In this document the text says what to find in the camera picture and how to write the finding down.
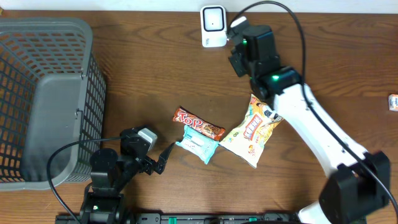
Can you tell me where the teal wet wipes pack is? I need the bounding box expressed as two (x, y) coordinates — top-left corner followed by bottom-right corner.
(175, 125), (219, 164)

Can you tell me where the orange Top chocolate bar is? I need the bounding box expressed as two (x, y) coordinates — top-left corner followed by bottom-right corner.
(172, 107), (225, 141)

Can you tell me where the yellow wiper bag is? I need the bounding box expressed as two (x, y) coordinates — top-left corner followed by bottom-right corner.
(220, 94), (284, 168)

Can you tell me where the small orange packet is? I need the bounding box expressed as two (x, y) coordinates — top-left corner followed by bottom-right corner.
(388, 94), (398, 111)

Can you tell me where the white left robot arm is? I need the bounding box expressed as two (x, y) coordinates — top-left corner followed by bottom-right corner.
(80, 126), (175, 224)

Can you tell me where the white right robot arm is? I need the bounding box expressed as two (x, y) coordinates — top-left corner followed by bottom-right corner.
(227, 20), (397, 223)

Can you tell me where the white barcode scanner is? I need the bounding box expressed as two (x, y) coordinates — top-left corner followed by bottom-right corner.
(200, 5), (227, 48)

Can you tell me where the grey plastic basket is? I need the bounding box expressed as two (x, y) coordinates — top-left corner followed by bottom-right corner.
(1, 17), (106, 191)

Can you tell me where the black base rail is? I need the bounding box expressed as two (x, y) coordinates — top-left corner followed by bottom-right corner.
(55, 212), (299, 224)

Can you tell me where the black right camera cable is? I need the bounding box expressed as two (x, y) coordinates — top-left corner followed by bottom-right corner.
(228, 0), (398, 215)

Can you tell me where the black camera cable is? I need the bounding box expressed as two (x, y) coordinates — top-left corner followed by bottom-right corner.
(228, 0), (398, 215)
(46, 135), (125, 224)

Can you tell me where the black left camera cable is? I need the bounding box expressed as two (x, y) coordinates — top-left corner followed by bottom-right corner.
(46, 135), (125, 224)

